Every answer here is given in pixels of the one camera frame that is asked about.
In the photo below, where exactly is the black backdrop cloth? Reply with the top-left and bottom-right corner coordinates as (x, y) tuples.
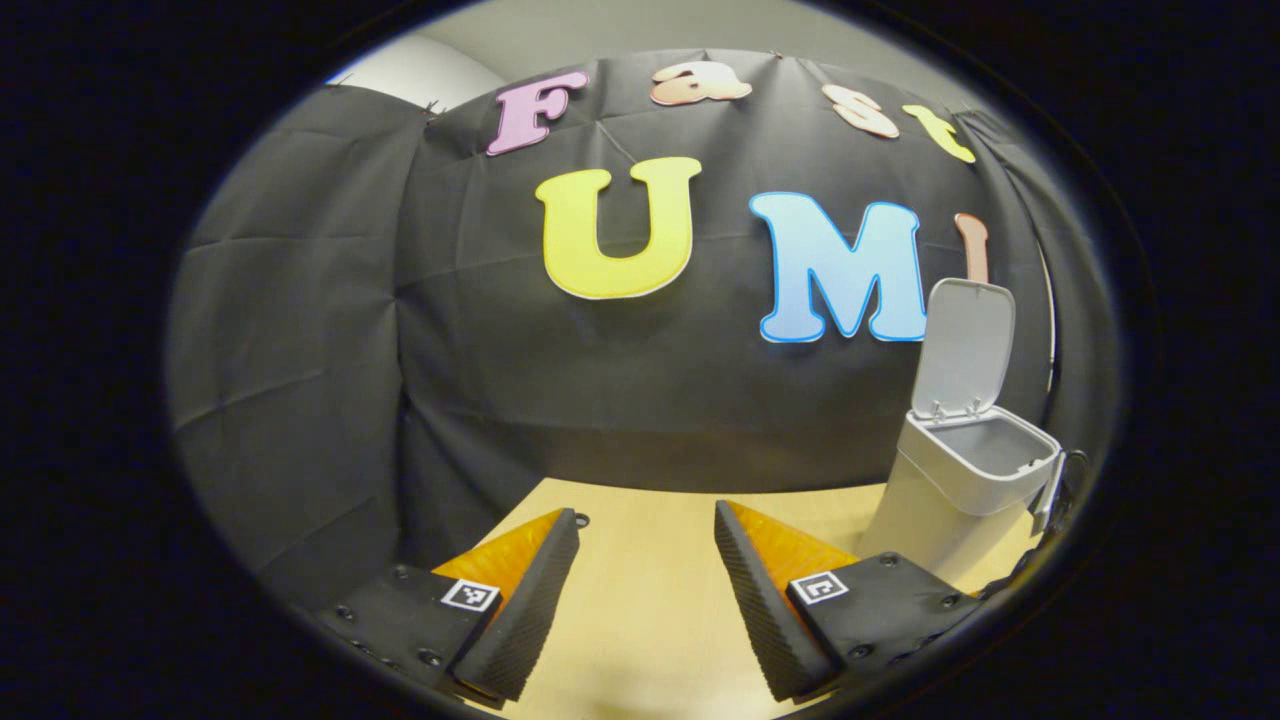
(165, 48), (1116, 611)

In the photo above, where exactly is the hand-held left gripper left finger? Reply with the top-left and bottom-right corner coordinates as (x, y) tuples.
(315, 507), (581, 713)

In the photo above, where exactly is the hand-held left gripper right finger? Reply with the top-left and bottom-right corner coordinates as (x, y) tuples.
(714, 500), (986, 704)

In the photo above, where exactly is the white desktop garbage bin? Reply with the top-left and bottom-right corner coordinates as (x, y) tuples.
(858, 278), (1063, 593)

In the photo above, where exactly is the wooden desktop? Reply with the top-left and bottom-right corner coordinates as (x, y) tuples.
(430, 477), (1041, 720)

